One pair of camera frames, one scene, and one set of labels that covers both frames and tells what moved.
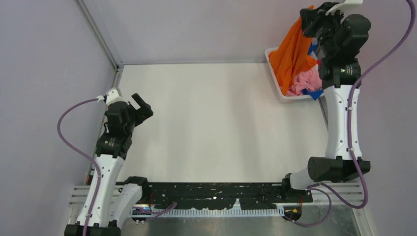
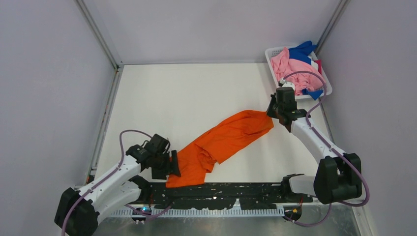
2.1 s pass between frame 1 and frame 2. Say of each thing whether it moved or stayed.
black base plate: stayed
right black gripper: moved
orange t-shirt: moved
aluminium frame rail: stayed
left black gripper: moved
